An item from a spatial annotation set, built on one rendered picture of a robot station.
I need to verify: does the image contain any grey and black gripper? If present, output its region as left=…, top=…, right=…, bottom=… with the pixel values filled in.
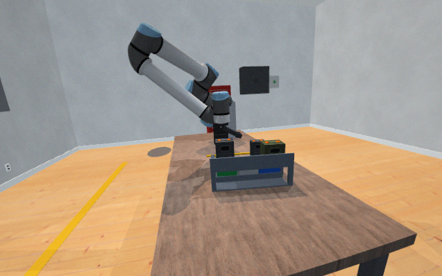
left=213, top=123, right=228, bottom=145

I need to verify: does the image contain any green bin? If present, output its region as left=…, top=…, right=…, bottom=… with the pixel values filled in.
left=217, top=171, right=237, bottom=177

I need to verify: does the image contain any blue open bin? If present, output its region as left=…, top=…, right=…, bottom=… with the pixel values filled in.
left=259, top=168, right=280, bottom=173

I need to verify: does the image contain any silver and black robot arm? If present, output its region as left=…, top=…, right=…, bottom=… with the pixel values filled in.
left=128, top=23, right=232, bottom=128

